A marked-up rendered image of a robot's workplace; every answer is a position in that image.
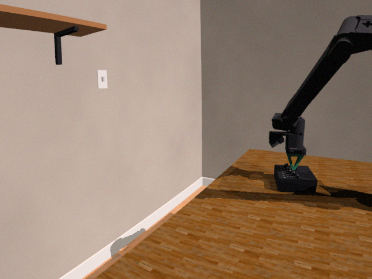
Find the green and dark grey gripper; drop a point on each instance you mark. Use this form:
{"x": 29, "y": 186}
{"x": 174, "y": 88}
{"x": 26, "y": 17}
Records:
{"x": 299, "y": 152}

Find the grey lighting desk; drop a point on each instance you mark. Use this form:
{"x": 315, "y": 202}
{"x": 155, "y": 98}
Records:
{"x": 299, "y": 180}

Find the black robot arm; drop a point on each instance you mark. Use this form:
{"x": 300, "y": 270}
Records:
{"x": 353, "y": 36}

